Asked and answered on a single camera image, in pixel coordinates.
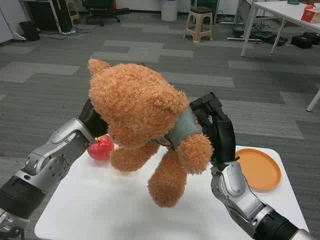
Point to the white power strip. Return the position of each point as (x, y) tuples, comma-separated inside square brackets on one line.
[(68, 32)]

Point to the black bag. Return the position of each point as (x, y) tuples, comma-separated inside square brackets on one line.
[(302, 41)]

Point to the white table leg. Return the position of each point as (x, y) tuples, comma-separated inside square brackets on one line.
[(313, 101)]

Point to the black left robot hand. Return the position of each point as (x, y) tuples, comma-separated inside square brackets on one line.
[(90, 119)]

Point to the teal bowl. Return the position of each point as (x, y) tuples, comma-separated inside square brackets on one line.
[(293, 2)]

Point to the white desk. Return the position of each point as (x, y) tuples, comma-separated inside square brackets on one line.
[(277, 17)]

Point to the white cylindrical bin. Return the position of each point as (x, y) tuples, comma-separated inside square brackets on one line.
[(169, 10)]

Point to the red box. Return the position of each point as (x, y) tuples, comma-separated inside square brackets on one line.
[(309, 15)]

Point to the beige plastic stool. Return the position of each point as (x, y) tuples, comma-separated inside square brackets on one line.
[(199, 23)]

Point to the red apple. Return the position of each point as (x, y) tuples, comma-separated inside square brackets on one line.
[(100, 148)]

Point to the brown plush teddy bear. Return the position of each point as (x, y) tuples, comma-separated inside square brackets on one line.
[(147, 125)]

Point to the black office chair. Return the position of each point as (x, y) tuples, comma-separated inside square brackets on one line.
[(105, 11)]

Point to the black waste bin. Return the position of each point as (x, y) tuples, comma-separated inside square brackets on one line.
[(29, 30)]

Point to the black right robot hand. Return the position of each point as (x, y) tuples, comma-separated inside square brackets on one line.
[(222, 140)]

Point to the black equipment case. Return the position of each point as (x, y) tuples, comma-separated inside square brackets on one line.
[(266, 37)]

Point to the orange plate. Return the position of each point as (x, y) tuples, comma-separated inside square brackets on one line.
[(261, 170)]

